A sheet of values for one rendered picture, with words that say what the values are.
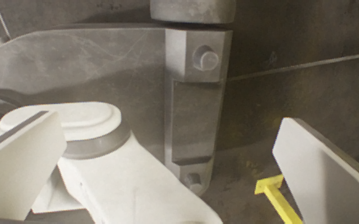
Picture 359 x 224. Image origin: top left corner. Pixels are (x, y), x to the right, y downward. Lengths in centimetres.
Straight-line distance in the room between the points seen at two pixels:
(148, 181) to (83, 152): 12
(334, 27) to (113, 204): 88
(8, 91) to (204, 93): 44
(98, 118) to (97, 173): 9
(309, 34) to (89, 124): 76
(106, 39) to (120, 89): 11
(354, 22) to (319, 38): 16
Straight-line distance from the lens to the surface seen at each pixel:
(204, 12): 44
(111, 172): 32
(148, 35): 45
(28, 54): 50
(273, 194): 116
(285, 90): 87
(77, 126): 36
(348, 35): 100
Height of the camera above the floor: 61
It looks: 59 degrees down
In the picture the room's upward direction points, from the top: 157 degrees clockwise
